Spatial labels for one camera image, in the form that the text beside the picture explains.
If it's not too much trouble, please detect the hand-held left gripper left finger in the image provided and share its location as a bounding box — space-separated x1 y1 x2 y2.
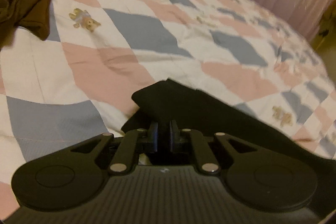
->
70 120 159 175

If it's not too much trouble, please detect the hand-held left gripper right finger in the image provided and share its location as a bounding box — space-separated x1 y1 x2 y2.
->
169 120 259 175

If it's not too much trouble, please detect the black garment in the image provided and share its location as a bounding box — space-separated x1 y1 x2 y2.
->
121 78 336 169

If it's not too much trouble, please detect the checkered bear print quilt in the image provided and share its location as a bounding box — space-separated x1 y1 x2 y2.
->
0 0 336 214

